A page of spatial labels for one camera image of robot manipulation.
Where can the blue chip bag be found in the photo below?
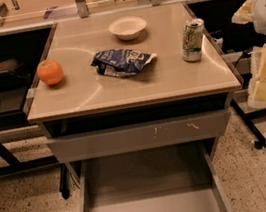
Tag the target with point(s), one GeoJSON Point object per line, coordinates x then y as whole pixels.
{"type": "Point", "coordinates": [121, 62]}

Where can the grey drawer cabinet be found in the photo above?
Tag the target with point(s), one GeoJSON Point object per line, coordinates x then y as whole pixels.
{"type": "Point", "coordinates": [167, 87]}

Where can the white bowl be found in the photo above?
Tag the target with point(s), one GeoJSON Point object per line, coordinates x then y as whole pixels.
{"type": "Point", "coordinates": [127, 28]}

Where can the orange fruit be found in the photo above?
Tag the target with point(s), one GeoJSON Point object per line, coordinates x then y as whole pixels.
{"type": "Point", "coordinates": [50, 72]}

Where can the open middle drawer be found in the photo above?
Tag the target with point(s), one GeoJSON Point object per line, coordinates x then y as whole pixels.
{"type": "Point", "coordinates": [178, 178]}

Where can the green white soda can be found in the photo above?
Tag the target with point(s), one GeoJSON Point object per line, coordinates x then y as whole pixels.
{"type": "Point", "coordinates": [192, 40]}

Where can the closed top drawer front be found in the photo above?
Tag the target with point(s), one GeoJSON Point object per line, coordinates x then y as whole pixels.
{"type": "Point", "coordinates": [140, 136]}

